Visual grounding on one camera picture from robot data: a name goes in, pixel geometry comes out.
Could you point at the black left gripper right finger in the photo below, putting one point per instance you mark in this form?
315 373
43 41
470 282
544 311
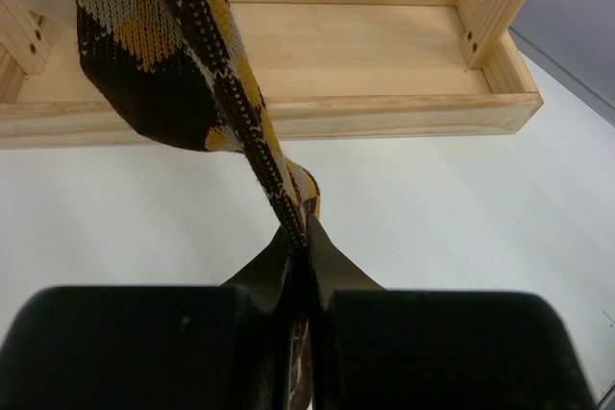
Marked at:
374 348

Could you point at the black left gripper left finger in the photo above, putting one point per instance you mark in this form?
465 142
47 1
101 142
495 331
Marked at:
155 347

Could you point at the brown argyle sock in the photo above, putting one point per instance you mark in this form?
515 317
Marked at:
176 71

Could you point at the wooden rack with tray base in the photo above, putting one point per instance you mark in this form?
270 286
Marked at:
327 68

